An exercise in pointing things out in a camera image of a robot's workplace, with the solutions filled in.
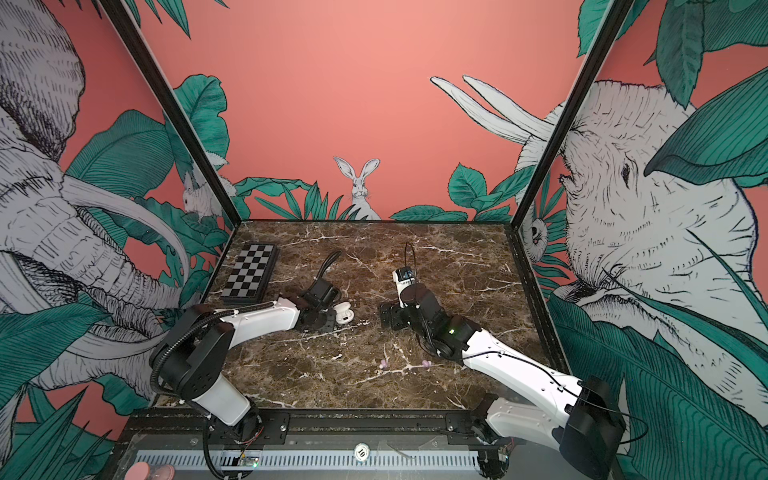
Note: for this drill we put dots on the white slotted cable duct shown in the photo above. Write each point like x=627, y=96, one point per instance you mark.
x=390, y=460

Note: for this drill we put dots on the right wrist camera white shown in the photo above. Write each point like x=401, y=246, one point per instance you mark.
x=403, y=278

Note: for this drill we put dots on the white earbud charging case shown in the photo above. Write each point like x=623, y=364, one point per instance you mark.
x=343, y=313

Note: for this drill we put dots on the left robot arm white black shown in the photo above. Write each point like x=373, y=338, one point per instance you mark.
x=188, y=363

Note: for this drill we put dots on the black frame post left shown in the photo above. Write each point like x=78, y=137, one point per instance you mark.
x=123, y=22

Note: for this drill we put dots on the black frame post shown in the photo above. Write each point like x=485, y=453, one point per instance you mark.
x=610, y=26
x=123, y=22

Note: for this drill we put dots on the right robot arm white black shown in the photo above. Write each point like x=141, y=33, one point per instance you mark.
x=579, y=418

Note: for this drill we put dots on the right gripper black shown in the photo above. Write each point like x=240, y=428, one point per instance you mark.
x=399, y=311

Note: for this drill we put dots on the black front rail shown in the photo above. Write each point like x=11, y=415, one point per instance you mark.
x=460, y=427

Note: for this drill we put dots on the black frame post right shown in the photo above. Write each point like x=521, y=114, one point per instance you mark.
x=610, y=26

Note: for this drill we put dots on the black white checkerboard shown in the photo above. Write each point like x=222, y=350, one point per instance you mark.
x=250, y=275

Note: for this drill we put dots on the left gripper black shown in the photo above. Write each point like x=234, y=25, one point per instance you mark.
x=330, y=326

